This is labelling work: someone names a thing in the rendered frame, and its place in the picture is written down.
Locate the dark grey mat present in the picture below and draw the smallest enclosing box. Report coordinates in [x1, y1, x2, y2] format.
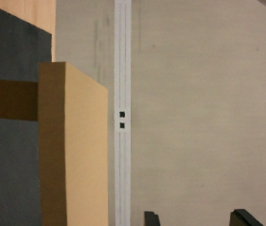
[0, 9, 52, 226]

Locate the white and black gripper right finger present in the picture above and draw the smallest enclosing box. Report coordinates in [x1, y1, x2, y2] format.
[229, 209, 264, 226]

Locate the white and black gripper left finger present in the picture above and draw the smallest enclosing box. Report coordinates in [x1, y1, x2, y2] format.
[144, 212, 161, 226]

